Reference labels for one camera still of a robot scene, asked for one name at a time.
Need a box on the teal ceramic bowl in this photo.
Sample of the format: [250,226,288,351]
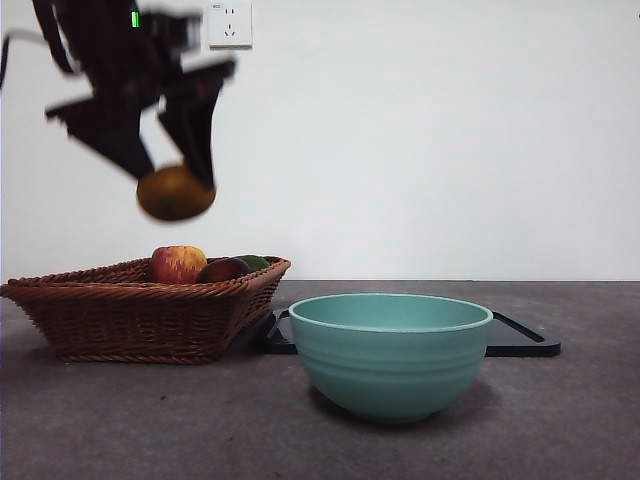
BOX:
[288,293,494,420]

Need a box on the red and yellow apple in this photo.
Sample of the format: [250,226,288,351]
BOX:
[149,244,208,284]

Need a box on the dark red round fruit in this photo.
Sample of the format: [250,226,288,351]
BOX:
[195,257,251,284]

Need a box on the green fruit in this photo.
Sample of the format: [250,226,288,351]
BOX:
[232,254,270,274]

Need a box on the brown wicker basket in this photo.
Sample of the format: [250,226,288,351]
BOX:
[0,255,292,365]

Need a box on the black rectangular tray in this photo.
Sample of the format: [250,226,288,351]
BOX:
[264,308,561,358]

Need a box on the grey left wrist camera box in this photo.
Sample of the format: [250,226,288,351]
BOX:
[142,9,204,54]

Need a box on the white wall socket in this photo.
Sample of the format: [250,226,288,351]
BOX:
[201,1,253,50]

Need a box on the long black left arm cable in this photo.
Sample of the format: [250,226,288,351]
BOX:
[0,29,51,90]

